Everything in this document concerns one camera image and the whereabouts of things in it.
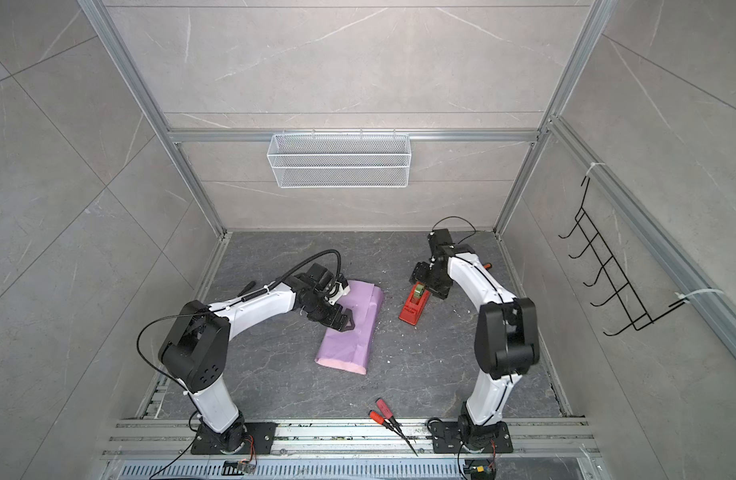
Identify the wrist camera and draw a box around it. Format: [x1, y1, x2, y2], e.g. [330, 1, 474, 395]
[300, 263, 350, 304]
[427, 228, 455, 262]

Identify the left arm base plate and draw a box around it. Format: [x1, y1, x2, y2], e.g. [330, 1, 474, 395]
[190, 419, 278, 455]

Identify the aluminium mounting rail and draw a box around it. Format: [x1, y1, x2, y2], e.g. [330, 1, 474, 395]
[100, 418, 601, 460]

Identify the red tape dispenser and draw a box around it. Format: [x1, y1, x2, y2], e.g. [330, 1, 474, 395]
[398, 282, 430, 326]

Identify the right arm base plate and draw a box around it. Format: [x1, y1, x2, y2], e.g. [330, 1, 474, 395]
[425, 417, 514, 454]

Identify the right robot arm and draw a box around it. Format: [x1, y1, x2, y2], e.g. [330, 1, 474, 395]
[411, 246, 540, 451]

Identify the black wire hook rack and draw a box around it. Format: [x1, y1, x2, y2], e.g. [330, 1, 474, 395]
[557, 177, 689, 337]

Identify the pink wrapping paper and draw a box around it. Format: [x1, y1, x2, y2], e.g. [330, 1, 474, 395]
[315, 280, 384, 375]

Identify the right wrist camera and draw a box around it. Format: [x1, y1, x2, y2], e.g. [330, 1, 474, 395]
[427, 228, 455, 262]

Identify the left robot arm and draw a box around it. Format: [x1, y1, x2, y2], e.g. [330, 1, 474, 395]
[145, 279, 355, 454]

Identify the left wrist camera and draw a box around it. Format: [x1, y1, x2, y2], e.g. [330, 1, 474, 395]
[300, 263, 350, 304]

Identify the red handled screwdriver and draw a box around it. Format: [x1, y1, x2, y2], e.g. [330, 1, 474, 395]
[369, 410, 418, 455]

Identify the white wire mesh basket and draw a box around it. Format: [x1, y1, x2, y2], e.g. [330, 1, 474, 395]
[267, 132, 412, 189]

